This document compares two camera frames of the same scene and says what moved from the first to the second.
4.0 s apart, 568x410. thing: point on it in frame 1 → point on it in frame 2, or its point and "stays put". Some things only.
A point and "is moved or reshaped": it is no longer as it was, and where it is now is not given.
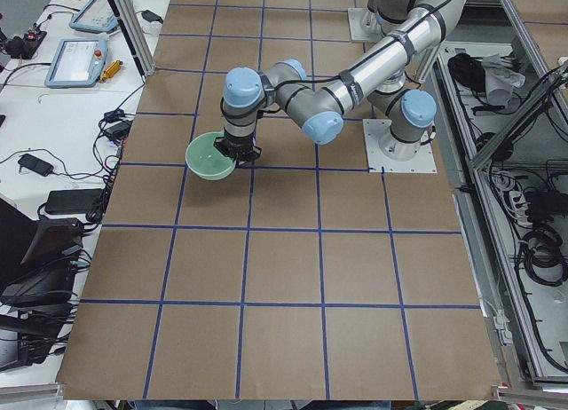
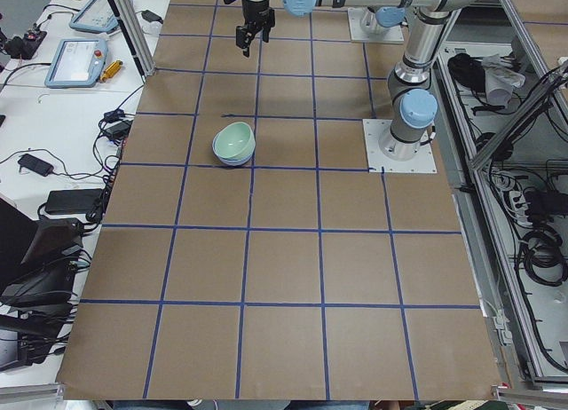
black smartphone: (35, 164) stays put
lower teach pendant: (95, 16) stays put
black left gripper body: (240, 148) → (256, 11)
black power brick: (74, 201) stays put
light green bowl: (206, 161) is moved or reshaped
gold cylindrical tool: (111, 71) stays put
